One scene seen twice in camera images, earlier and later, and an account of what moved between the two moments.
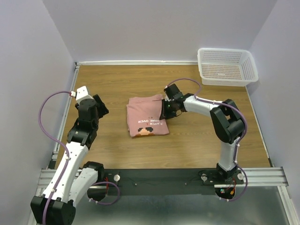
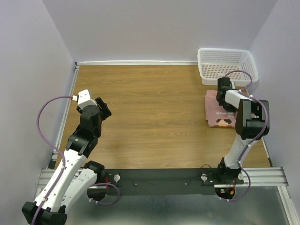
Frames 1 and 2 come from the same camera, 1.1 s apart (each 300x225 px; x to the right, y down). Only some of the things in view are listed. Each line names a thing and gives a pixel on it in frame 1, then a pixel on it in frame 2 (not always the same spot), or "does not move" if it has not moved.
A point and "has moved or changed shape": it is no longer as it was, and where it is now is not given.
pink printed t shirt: (144, 113) has moved or changed shape
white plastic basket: (227, 67) does not move
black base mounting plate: (168, 181) does not move
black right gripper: (164, 114) → (229, 108)
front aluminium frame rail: (256, 176) does not move
